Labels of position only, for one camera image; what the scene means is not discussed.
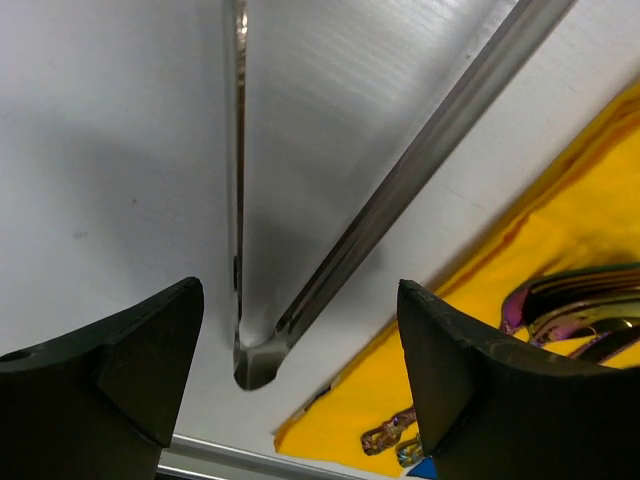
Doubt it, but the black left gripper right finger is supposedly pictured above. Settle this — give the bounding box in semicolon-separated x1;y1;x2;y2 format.
397;280;639;479

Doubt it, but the yellow printed placemat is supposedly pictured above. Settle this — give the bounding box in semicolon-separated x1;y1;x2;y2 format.
274;87;639;478

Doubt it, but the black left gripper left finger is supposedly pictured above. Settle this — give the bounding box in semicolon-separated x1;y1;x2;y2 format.
1;277;204;479

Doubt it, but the aluminium frame rail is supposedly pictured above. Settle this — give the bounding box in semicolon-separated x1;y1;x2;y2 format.
157;435;353;479

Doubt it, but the iridescent fork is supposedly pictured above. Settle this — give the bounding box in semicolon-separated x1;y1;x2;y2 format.
360;263;640;457

